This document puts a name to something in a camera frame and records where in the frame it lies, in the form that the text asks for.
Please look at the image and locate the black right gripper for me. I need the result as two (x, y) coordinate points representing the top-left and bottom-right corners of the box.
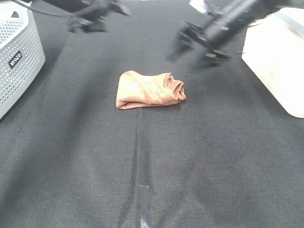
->
(166, 20), (234, 71)

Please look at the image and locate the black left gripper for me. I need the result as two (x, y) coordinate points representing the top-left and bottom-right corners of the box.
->
(66, 1), (131, 33)

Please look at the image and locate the brown microfibre towel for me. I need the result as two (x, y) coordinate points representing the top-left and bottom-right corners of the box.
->
(115, 70), (186, 110)

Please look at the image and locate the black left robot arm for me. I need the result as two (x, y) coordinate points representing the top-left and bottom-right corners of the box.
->
(46, 0), (131, 33)

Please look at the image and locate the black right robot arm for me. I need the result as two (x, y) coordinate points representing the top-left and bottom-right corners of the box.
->
(167, 0), (299, 69)

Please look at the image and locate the white plastic storage bin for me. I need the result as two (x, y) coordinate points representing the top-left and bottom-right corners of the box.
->
(242, 8), (304, 118)

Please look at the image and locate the grey perforated plastic basket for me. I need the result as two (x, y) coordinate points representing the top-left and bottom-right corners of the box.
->
(0, 0), (45, 117)

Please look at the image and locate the black fabric table mat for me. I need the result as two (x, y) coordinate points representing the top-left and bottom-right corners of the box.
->
(0, 0), (304, 228)

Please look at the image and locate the grey tape strip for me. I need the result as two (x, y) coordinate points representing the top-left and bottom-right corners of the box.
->
(140, 185), (152, 228)

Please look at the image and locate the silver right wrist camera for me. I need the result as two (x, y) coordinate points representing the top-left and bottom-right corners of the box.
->
(189, 0), (213, 13)

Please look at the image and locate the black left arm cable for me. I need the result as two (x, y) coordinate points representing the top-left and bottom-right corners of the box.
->
(14, 0), (79, 18)

